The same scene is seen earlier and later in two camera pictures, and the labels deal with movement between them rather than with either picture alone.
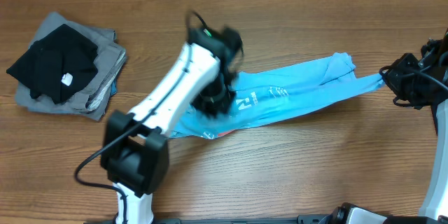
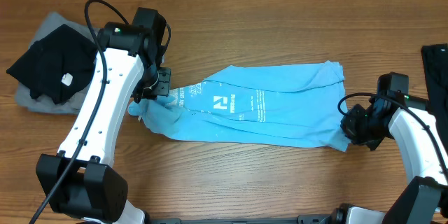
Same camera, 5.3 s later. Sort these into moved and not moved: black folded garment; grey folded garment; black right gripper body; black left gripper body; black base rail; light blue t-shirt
Moved: black right gripper body; black left gripper body; light blue t-shirt
Not moved: grey folded garment; black folded garment; black base rail
